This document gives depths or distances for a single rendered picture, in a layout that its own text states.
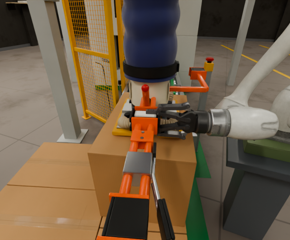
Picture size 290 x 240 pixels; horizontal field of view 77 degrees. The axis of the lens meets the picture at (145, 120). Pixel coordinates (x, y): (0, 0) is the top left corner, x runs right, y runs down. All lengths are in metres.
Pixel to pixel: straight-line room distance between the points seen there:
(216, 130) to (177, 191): 0.31
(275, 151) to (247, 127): 0.52
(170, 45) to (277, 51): 0.34
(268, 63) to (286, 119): 0.43
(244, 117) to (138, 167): 0.36
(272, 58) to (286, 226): 1.43
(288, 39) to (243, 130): 0.31
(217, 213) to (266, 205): 0.46
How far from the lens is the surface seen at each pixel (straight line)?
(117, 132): 0.76
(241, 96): 0.79
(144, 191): 0.38
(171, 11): 0.71
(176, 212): 0.90
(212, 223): 1.69
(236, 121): 0.61
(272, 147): 1.11
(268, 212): 1.48
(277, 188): 1.33
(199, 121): 0.59
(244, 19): 4.23
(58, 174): 1.27
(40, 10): 2.07
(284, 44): 0.75
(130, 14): 0.71
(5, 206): 1.25
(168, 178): 0.73
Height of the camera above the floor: 1.39
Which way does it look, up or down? 31 degrees down
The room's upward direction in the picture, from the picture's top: straight up
